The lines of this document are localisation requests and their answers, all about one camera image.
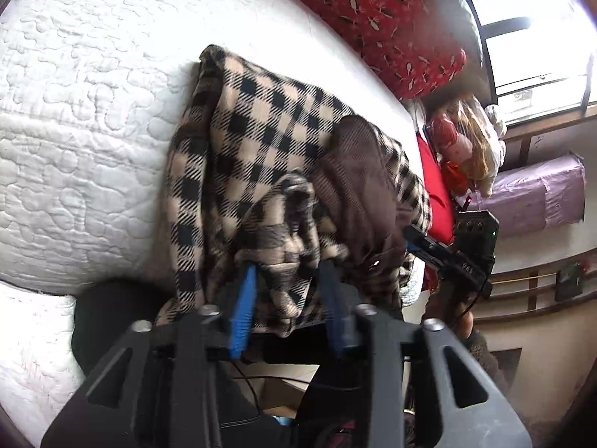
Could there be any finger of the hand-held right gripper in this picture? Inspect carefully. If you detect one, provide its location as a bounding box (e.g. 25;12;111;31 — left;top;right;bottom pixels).
403;224;451;267

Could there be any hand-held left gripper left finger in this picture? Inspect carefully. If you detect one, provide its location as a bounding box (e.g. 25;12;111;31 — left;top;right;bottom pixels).
42;261;259;448

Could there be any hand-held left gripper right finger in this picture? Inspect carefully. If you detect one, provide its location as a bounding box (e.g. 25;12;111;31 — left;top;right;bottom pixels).
323;260;532;448

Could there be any black and beige plaid coat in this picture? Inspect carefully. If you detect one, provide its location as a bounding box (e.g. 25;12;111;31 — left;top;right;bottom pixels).
156;44;432;337

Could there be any person's right forearm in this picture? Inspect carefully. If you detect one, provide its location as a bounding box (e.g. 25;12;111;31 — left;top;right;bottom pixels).
466;329;511;388

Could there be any person's right hand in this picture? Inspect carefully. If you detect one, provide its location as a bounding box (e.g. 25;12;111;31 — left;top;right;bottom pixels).
426;289;475;340

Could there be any red cloth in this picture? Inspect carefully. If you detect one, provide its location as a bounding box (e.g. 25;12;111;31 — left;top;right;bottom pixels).
416;135;455;243

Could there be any purple wrapped box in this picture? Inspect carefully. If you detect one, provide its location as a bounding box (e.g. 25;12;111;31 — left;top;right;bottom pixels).
471;152;586;239

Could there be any plastic bag of dolls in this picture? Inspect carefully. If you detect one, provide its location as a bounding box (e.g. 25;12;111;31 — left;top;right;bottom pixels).
424;96;507;197

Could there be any person's dark trouser leg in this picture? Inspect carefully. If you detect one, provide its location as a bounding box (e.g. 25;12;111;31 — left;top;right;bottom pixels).
72;280;187;376

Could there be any red patterned pillow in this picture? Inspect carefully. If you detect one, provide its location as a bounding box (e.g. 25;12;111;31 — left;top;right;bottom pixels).
247;0;467;101

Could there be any white quilted bed cover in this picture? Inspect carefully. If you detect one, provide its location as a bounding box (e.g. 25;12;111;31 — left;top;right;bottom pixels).
0;0;421;444

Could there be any wooden rail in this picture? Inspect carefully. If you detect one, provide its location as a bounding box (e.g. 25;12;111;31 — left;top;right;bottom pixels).
485;252;597;323

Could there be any black cable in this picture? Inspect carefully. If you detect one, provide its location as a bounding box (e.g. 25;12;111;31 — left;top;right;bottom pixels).
231;359;318;414

